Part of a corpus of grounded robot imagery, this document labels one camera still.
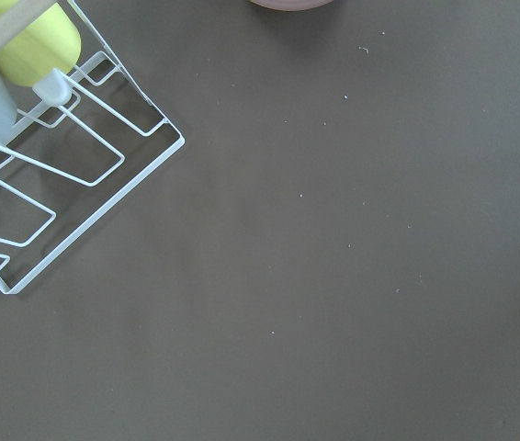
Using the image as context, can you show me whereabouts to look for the pink bowl with ice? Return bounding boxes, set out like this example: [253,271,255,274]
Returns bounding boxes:
[250,0,333,12]

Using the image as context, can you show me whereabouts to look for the yellow plastic cup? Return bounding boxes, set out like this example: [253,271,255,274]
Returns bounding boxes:
[0,0,82,87]

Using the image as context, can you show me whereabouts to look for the white wire cup rack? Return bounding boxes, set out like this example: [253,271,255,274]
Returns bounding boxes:
[0,1,185,295]

